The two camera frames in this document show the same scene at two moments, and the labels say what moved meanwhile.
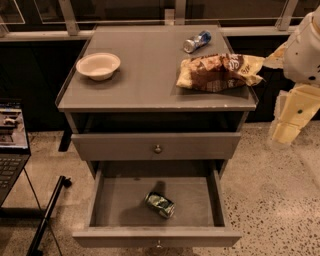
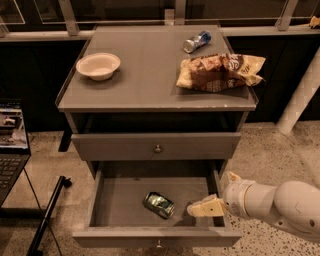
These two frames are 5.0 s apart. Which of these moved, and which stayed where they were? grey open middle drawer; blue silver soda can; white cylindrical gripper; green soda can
Moved: white cylindrical gripper
Stayed: grey open middle drawer; green soda can; blue silver soda can
